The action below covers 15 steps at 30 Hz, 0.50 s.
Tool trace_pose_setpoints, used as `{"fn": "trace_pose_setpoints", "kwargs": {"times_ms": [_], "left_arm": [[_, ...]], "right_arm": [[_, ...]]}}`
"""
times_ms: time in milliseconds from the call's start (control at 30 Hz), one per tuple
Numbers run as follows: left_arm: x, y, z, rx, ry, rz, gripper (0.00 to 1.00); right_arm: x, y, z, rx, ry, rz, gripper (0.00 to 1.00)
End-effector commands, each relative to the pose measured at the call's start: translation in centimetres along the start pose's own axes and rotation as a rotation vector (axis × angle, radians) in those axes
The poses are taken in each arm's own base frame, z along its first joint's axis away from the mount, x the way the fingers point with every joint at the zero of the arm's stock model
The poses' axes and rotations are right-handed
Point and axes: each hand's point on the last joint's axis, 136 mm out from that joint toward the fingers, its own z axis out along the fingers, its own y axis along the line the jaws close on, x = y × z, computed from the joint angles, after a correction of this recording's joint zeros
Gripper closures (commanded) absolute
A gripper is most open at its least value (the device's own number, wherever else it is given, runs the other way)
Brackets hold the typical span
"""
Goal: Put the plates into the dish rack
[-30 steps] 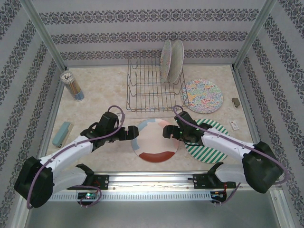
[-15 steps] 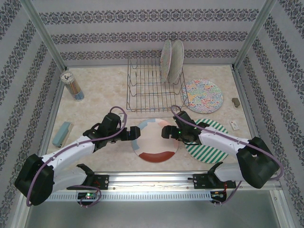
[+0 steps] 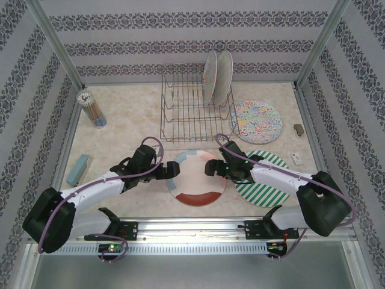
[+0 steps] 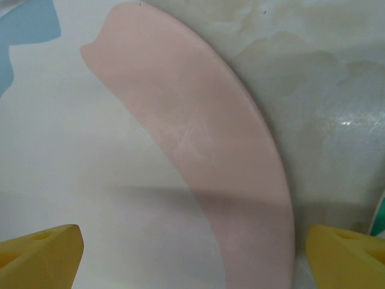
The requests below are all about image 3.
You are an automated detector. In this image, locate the green white striped plate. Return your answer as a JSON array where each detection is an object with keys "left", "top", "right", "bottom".
[{"left": 233, "top": 149, "right": 291, "bottom": 208}]

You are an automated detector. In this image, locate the pastel blue pink brown plate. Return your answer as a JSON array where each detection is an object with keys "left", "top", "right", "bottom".
[{"left": 166, "top": 149, "right": 229, "bottom": 207}]

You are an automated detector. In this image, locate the colourful squiggle pattern plate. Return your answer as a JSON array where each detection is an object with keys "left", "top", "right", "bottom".
[
  {"left": 230, "top": 100, "right": 284, "bottom": 144},
  {"left": 203, "top": 49, "right": 219, "bottom": 105}
]

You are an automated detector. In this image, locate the clear cup of pencils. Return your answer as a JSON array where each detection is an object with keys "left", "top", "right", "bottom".
[{"left": 75, "top": 90, "right": 108, "bottom": 129}]

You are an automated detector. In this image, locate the small green-lit control board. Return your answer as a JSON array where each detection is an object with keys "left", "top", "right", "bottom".
[
  {"left": 98, "top": 243, "right": 125, "bottom": 256},
  {"left": 266, "top": 241, "right": 287, "bottom": 252}
]

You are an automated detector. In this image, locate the metal wire dish rack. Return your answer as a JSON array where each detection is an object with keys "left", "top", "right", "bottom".
[{"left": 158, "top": 61, "right": 241, "bottom": 143}]

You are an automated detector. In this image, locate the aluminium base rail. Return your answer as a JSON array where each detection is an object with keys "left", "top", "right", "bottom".
[{"left": 28, "top": 218, "right": 359, "bottom": 241}]

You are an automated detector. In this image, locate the aluminium table side rail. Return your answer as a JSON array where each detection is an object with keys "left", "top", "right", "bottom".
[
  {"left": 293, "top": 87, "right": 362, "bottom": 241},
  {"left": 28, "top": 87, "right": 88, "bottom": 241}
]

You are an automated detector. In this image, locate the perforated metal cable duct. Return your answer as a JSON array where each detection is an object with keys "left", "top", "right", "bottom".
[{"left": 40, "top": 243, "right": 269, "bottom": 256}]

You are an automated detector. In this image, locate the aluminium frame post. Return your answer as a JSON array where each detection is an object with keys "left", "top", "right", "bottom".
[
  {"left": 293, "top": 0, "right": 354, "bottom": 90},
  {"left": 26, "top": 0, "right": 88, "bottom": 91}
]

